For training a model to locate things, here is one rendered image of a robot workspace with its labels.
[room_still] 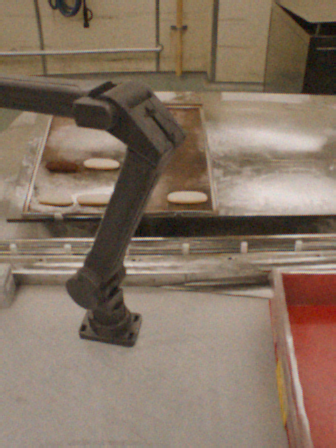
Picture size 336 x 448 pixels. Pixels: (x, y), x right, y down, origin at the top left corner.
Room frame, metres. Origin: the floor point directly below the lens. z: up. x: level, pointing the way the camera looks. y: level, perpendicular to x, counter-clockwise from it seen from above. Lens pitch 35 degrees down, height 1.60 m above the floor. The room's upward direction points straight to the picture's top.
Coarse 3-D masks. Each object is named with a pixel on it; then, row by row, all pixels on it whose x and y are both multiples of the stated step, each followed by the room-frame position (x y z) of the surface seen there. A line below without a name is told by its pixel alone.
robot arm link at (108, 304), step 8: (112, 280) 0.70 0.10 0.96; (104, 288) 0.68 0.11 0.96; (112, 288) 0.70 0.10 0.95; (120, 288) 0.71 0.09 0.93; (104, 296) 0.67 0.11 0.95; (112, 296) 0.69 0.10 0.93; (120, 296) 0.70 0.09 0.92; (104, 304) 0.67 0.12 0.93; (112, 304) 0.68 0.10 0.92; (104, 312) 0.67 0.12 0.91
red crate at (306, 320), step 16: (304, 304) 0.76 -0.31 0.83; (272, 320) 0.71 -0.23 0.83; (304, 320) 0.72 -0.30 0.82; (320, 320) 0.71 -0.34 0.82; (304, 336) 0.67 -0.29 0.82; (320, 336) 0.67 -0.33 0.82; (304, 352) 0.63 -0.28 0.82; (320, 352) 0.63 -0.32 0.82; (304, 368) 0.59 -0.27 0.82; (320, 368) 0.59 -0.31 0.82; (304, 384) 0.55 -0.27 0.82; (320, 384) 0.55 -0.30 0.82; (304, 400) 0.51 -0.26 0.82; (320, 400) 0.52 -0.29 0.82; (320, 416) 0.48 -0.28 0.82; (288, 432) 0.45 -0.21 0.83; (320, 432) 0.46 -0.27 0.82
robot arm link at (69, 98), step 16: (0, 80) 0.78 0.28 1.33; (16, 80) 0.77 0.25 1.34; (32, 80) 0.76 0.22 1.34; (48, 80) 0.75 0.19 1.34; (64, 80) 0.74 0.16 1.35; (80, 80) 0.73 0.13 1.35; (96, 80) 0.72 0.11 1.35; (0, 96) 0.78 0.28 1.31; (16, 96) 0.76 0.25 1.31; (32, 96) 0.74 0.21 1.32; (48, 96) 0.72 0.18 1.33; (64, 96) 0.70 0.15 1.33; (80, 96) 0.68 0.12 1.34; (96, 96) 0.69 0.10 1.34; (32, 112) 0.74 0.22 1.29; (48, 112) 0.72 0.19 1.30; (64, 112) 0.70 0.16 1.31; (80, 112) 0.65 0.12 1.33; (96, 112) 0.63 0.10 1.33; (112, 112) 0.63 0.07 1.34; (96, 128) 0.63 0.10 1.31
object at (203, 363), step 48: (48, 288) 0.82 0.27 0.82; (144, 288) 0.83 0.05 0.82; (0, 336) 0.67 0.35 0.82; (48, 336) 0.68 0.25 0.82; (144, 336) 0.68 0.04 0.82; (192, 336) 0.68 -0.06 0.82; (240, 336) 0.68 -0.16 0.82; (0, 384) 0.55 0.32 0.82; (48, 384) 0.55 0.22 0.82; (96, 384) 0.56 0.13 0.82; (144, 384) 0.56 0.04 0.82; (192, 384) 0.56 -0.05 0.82; (240, 384) 0.56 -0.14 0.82; (0, 432) 0.46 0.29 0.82; (48, 432) 0.46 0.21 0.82; (96, 432) 0.46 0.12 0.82; (144, 432) 0.46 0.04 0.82; (192, 432) 0.46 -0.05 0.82; (240, 432) 0.46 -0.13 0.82
